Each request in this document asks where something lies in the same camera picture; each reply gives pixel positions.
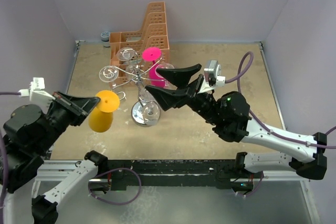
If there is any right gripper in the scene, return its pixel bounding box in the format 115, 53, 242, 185
145, 64, 222, 125

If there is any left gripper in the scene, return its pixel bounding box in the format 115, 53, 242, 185
34, 89, 100, 153

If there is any clear champagne flute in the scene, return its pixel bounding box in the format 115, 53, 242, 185
153, 63, 174, 88

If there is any pink plastic goblet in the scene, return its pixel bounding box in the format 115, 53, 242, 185
142, 47, 165, 88

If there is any yellow plastic goblet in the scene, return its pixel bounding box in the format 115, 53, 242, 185
88, 90, 120, 133

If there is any clear back wine glass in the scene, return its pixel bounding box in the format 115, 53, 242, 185
139, 88, 161, 126

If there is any clear wine glass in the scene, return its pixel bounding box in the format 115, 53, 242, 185
116, 47, 138, 80
139, 88, 161, 126
99, 66, 119, 89

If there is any clear front wine glass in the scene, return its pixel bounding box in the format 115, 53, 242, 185
116, 47, 138, 80

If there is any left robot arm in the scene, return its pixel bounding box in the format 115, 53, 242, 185
1, 92, 108, 223

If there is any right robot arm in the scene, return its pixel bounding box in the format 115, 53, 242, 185
145, 60, 327, 180

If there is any chrome wine glass rack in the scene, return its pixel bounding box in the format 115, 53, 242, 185
111, 61, 151, 127

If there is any orange plastic file organizer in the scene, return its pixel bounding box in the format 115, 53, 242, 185
109, 2, 170, 70

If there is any small grey cap bottle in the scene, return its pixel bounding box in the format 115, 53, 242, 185
100, 31, 110, 48

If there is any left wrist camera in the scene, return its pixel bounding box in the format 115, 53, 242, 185
18, 77, 55, 108

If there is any aluminium table rail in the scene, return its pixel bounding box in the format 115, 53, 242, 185
35, 160, 307, 182

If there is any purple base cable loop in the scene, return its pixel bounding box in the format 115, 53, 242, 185
88, 167, 142, 205

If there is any black base frame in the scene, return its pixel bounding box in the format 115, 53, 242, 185
83, 150, 265, 190

